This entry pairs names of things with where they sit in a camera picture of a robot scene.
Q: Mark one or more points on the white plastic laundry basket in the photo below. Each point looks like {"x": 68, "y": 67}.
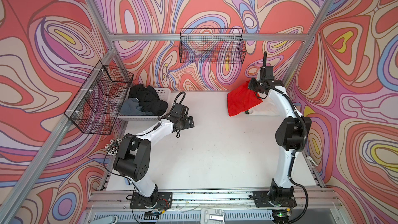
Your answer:
{"x": 163, "y": 93}

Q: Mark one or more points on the black wire basket left wall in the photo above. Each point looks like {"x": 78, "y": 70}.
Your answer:
{"x": 99, "y": 100}

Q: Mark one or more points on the black wire basket wall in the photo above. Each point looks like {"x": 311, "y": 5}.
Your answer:
{"x": 212, "y": 45}
{"x": 99, "y": 100}

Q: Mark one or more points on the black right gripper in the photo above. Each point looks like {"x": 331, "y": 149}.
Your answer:
{"x": 251, "y": 85}

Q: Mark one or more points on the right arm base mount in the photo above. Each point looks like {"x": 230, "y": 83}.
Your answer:
{"x": 276, "y": 196}

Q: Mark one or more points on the red t-shirt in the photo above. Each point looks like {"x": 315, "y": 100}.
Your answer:
{"x": 241, "y": 99}

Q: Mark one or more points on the black wire basket back wall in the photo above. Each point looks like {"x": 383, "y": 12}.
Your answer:
{"x": 212, "y": 45}

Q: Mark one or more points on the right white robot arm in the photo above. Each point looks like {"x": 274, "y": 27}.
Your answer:
{"x": 292, "y": 134}

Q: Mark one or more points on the cup of pens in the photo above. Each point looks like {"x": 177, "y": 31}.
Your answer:
{"x": 113, "y": 147}

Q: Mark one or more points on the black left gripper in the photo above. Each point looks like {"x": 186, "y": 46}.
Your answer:
{"x": 187, "y": 125}

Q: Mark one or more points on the aluminium rail at front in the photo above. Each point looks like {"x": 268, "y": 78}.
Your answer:
{"x": 218, "y": 206}

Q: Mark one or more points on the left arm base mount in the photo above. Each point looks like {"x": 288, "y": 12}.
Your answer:
{"x": 158, "y": 200}

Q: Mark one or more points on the grey garment in basket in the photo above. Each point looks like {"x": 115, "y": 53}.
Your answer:
{"x": 131, "y": 107}

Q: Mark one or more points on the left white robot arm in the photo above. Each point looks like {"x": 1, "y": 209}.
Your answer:
{"x": 132, "y": 159}

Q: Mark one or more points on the folded white t-shirt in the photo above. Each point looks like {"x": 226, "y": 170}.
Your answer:
{"x": 266, "y": 108}

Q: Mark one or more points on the black garment in basket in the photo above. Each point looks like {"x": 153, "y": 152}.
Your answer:
{"x": 148, "y": 99}

